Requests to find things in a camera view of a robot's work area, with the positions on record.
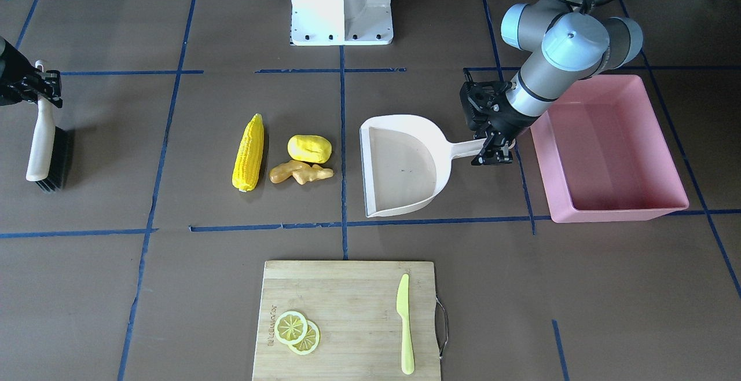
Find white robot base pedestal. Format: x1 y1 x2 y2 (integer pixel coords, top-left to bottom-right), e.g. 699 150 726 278
289 0 394 46

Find bamboo cutting board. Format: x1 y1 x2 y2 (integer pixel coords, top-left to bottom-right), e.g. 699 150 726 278
252 261 442 380

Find yellow toy potato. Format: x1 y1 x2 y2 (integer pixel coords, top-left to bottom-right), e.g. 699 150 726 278
287 135 332 164

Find yellow lemon slice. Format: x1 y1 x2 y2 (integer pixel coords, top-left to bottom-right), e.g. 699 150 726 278
288 320 321 356
274 310 308 346

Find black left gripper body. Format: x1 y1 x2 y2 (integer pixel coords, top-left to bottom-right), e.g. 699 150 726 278
460 80 534 140

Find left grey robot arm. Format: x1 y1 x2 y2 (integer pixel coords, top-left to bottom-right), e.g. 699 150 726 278
460 0 643 166

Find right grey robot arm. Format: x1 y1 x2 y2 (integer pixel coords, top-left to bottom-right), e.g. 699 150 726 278
1 0 63 108

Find pink plastic bin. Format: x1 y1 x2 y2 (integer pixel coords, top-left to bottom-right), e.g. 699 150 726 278
530 75 689 223

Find white hand brush black bristles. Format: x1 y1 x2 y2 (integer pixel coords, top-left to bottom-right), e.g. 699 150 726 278
25 60 74 193

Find beige plastic dustpan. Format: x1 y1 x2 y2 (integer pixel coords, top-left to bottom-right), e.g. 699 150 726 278
360 114 484 218

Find yellow toy corn cob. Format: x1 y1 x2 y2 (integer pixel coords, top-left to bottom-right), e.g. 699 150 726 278
231 113 265 193

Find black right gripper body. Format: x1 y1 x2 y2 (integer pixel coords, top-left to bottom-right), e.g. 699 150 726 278
6 69 63 108

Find yellow-green plastic knife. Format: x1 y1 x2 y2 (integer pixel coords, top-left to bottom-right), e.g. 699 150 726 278
396 273 415 375

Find tan toy ginger root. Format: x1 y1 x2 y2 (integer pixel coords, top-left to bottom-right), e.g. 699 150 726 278
268 160 334 185

